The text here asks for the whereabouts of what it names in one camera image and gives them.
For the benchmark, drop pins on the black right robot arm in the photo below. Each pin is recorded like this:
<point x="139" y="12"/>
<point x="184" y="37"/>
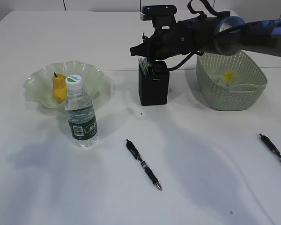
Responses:
<point x="224" y="36"/>

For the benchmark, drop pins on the yellow pear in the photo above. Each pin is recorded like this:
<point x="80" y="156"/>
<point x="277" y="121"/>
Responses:
<point x="59" y="89"/>

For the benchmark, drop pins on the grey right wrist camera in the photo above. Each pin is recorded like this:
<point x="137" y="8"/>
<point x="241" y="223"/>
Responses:
<point x="149" y="12"/>

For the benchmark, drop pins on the clear plastic ruler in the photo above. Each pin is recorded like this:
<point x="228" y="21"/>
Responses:
<point x="148" y="65"/>

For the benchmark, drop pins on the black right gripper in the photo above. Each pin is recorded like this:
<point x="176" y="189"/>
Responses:
<point x="163" y="44"/>

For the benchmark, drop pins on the green wavy glass plate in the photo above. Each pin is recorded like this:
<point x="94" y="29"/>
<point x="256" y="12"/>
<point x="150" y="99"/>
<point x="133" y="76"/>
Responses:
<point x="39" y="85"/>

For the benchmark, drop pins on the yellow waste paper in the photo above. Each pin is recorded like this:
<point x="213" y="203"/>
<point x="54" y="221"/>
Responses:
<point x="227" y="79"/>

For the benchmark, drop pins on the black gel pen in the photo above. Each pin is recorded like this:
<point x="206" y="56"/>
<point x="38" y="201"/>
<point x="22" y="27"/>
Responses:
<point x="130" y="146"/>
<point x="144" y="38"/>
<point x="268" y="143"/>

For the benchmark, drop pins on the clear plastic water bottle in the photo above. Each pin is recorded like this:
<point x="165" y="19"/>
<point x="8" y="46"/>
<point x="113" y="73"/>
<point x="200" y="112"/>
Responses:
<point x="80" y="113"/>

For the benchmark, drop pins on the green perforated plastic basket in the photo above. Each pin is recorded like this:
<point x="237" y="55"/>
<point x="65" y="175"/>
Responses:
<point x="249" y="81"/>

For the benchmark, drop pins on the black square pen holder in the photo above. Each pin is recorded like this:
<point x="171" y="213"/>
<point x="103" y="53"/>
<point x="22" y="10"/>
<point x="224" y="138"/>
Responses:
<point x="153" y="88"/>

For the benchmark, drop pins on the teal utility knife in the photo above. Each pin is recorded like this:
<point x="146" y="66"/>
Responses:
<point x="143" y="66"/>

